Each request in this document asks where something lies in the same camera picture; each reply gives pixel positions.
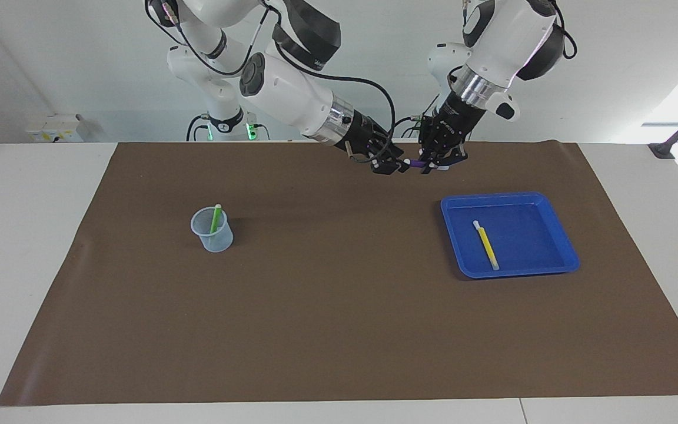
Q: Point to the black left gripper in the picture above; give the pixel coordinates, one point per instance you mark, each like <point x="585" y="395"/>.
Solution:
<point x="454" y="123"/>

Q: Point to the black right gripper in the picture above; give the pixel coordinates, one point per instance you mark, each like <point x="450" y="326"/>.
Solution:
<point x="365" y="138"/>

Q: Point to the purple pen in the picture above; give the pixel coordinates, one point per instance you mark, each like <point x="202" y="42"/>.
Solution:
<point x="416" y="165"/>

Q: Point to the yellow pen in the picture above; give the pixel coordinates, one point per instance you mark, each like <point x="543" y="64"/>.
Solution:
<point x="486" y="244"/>

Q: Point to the green pen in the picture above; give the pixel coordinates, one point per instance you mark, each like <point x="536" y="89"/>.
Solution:
<point x="215" y="219"/>

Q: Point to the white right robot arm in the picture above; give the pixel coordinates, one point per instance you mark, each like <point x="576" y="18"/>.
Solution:
<point x="286" y="94"/>

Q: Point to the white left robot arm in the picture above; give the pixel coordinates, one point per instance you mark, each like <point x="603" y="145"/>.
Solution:
<point x="504" y="35"/>

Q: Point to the blue plastic tray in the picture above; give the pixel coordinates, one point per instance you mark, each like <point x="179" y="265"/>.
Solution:
<point x="527" y="235"/>

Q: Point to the brown table mat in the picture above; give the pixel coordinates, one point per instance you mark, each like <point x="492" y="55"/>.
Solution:
<point x="339" y="294"/>

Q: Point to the translucent plastic cup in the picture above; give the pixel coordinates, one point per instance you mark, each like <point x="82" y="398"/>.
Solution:
<point x="218" y="242"/>

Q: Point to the white wall socket box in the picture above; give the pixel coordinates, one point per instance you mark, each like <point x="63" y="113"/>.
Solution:
<point x="53" y="128"/>

